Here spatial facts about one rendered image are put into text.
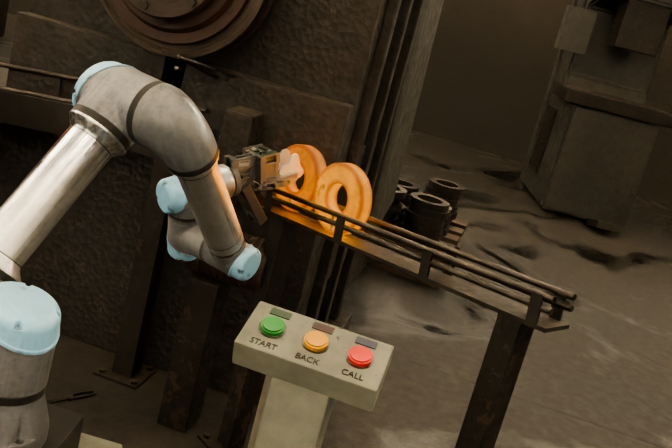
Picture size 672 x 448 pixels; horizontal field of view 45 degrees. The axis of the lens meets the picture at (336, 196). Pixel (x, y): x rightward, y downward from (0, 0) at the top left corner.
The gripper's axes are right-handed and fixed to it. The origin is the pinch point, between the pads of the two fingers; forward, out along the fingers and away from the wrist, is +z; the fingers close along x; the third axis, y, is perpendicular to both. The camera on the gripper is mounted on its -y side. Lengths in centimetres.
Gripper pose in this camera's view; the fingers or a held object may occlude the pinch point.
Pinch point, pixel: (301, 170)
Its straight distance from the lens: 187.1
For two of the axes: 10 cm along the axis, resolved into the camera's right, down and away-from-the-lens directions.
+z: 7.7, -2.3, 6.0
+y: 0.4, -9.2, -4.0
